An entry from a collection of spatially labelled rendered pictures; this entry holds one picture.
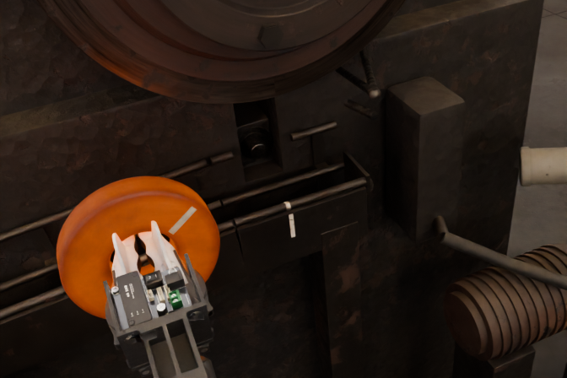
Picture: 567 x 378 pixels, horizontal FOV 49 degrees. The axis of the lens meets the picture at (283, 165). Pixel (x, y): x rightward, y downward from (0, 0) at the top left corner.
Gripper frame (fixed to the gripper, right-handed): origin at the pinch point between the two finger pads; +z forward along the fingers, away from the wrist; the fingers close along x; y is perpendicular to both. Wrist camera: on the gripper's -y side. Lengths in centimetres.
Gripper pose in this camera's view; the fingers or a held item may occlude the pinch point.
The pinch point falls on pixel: (137, 236)
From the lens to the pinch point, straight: 63.1
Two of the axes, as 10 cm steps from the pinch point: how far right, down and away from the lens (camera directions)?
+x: -9.2, 2.9, -2.5
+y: -0.1, -6.6, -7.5
